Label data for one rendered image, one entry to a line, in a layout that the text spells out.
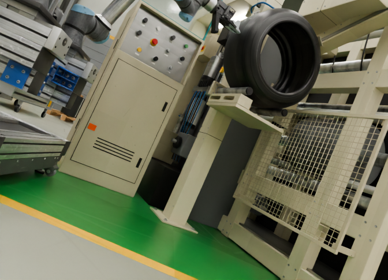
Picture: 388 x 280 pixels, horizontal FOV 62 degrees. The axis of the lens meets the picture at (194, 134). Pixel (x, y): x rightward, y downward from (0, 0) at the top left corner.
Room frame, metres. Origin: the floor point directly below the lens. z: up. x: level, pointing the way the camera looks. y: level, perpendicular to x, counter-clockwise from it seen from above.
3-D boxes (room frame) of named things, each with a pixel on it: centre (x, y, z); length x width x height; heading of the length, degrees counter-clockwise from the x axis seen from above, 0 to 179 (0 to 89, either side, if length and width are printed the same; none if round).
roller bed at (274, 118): (2.32, -0.48, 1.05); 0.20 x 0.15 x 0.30; 25
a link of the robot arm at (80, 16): (1.74, 0.83, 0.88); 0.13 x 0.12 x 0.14; 157
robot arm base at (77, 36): (1.74, 0.83, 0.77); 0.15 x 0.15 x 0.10
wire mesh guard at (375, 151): (1.89, -0.63, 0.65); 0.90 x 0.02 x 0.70; 25
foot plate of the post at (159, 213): (2.18, -0.11, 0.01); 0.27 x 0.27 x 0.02; 25
